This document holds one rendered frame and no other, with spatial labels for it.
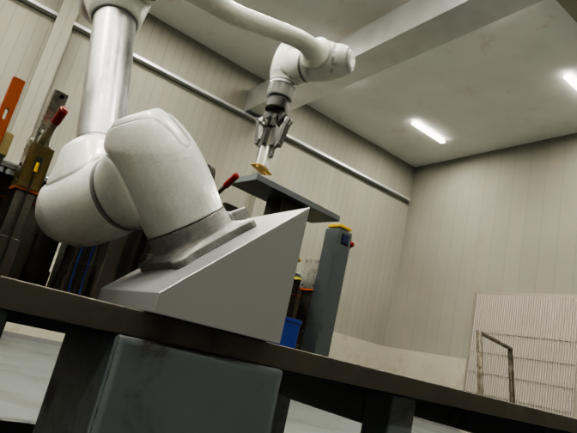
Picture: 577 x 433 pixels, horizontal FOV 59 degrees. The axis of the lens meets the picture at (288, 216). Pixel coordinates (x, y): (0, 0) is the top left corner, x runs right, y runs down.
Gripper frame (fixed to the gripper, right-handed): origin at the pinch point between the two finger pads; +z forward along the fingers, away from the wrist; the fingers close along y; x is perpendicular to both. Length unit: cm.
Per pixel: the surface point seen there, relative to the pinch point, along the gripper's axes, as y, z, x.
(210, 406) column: -37, 68, 55
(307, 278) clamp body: -2, 28, -47
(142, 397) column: -32, 68, 65
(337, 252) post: -17.8, 20.2, -30.6
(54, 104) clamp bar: 36, 8, 48
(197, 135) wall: 633, -365, -696
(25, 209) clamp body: 34, 37, 48
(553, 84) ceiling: -57, -571, -871
